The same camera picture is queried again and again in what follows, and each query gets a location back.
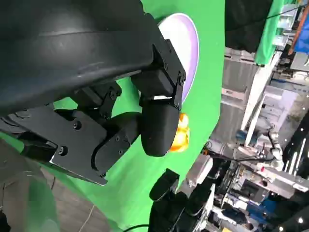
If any black workshop table skirt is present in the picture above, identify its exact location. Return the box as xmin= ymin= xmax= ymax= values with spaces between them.
xmin=224 ymin=0 xmax=274 ymax=53

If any orange toy bread roll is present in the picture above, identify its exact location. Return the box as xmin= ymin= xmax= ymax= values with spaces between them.
xmin=169 ymin=113 xmax=192 ymax=153

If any lilac plate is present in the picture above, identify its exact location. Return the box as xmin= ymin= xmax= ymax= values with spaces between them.
xmin=156 ymin=13 xmax=201 ymax=105

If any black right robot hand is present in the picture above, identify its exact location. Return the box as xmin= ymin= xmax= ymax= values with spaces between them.
xmin=148 ymin=168 xmax=214 ymax=232

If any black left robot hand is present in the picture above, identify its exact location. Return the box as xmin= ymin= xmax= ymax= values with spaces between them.
xmin=0 ymin=0 xmax=187 ymax=186

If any green cloth on workshop table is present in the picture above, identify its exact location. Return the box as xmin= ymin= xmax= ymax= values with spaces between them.
xmin=255 ymin=0 xmax=286 ymax=66

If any thin black cable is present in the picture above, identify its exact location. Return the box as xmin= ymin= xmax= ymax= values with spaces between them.
xmin=117 ymin=223 xmax=151 ymax=232

